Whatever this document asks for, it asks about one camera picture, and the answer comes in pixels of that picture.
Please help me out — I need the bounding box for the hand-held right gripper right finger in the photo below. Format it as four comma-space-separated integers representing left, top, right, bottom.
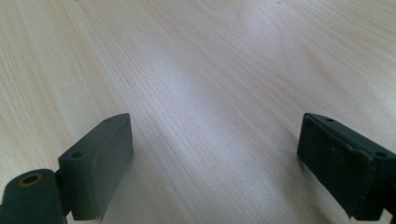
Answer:
296, 112, 396, 222

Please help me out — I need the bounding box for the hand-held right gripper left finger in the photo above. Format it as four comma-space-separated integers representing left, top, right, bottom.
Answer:
57, 112, 135, 223

